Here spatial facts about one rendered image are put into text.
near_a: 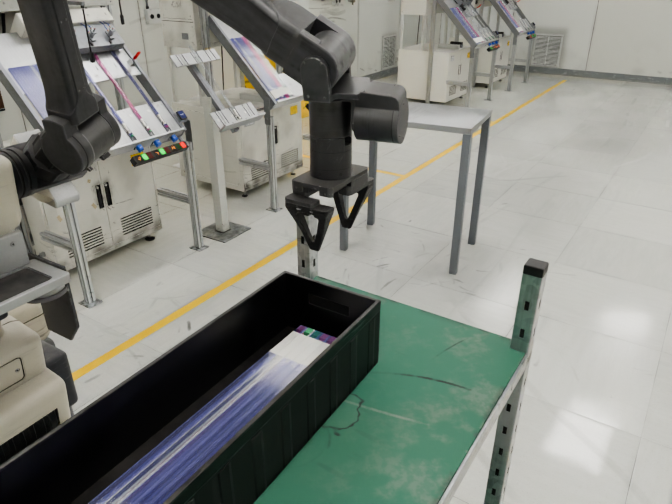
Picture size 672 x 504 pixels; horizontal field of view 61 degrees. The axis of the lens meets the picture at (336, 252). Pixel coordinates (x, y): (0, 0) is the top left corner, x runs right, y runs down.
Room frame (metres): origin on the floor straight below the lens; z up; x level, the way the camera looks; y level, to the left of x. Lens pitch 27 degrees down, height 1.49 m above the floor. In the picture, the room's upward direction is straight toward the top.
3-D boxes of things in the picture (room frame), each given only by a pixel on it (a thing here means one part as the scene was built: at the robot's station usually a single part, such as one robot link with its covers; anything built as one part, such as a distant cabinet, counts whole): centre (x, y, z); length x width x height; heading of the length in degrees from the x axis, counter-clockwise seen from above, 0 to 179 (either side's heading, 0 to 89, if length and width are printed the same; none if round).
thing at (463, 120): (3.04, -0.43, 0.40); 0.70 x 0.45 x 0.80; 64
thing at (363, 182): (0.77, -0.01, 1.19); 0.07 x 0.07 x 0.09; 58
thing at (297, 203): (0.72, 0.02, 1.18); 0.07 x 0.07 x 0.09; 58
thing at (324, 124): (0.74, 0.00, 1.32); 0.07 x 0.06 x 0.07; 69
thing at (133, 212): (3.04, 1.52, 0.31); 0.70 x 0.65 x 0.62; 147
